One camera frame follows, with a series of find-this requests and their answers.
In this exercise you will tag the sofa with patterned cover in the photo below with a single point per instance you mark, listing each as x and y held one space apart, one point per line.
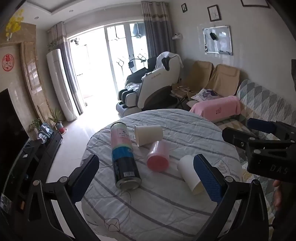
261 102

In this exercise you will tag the potted plant in red pot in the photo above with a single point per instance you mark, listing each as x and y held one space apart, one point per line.
57 120

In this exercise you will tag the white and black massage chair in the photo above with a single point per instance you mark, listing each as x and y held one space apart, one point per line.
150 88

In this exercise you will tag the pink plastic cup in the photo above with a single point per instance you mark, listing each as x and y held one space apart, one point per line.
158 156

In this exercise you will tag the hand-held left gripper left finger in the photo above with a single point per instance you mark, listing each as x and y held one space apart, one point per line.
85 177

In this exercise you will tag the small black framed picture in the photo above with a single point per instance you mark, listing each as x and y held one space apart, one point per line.
184 7

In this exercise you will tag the white cloth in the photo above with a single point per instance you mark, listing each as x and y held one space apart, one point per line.
165 58

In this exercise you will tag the black television cabinet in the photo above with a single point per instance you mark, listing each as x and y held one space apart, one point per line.
44 153

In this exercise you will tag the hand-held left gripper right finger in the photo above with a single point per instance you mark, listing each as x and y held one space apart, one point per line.
208 179

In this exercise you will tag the black framed wall picture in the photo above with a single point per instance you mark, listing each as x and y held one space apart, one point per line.
214 13

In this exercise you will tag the beige sofa cushion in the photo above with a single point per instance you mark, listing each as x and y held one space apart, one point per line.
227 78
198 74

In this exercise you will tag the tall pink and black can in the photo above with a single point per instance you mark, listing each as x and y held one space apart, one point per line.
122 157

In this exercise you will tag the small folding table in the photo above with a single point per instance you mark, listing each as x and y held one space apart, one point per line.
181 91

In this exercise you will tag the small potted plant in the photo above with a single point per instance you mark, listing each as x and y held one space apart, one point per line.
35 125

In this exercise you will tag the yellow artificial flowers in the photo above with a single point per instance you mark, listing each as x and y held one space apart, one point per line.
15 23

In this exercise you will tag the white paper cup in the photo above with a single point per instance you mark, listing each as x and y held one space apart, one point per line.
189 171
148 135

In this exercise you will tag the black whiteboard eraser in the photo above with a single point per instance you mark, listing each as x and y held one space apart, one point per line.
213 36

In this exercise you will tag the red paper wall decoration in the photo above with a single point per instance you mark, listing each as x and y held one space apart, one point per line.
7 62

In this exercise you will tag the round table striped cloth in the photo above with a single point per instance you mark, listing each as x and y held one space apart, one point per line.
161 208

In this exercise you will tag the white standing air conditioner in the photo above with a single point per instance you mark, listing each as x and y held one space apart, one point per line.
61 85

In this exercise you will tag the large framed wall picture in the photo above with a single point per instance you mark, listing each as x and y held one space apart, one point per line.
254 2

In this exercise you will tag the black television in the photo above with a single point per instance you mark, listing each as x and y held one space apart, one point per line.
10 132

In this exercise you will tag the pink blanket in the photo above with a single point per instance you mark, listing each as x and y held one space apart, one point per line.
215 107

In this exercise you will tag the purple floral pillow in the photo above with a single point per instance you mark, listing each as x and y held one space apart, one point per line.
205 94

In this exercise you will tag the photo frame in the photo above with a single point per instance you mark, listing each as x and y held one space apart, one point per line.
47 131

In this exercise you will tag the person's right hand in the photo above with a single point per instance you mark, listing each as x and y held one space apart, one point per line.
276 194

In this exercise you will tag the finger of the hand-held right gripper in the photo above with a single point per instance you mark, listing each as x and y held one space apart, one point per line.
238 138
263 125

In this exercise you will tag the wall whiteboard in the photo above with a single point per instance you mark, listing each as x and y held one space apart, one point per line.
222 46

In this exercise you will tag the white wall camera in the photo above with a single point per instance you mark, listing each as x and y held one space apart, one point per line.
177 36

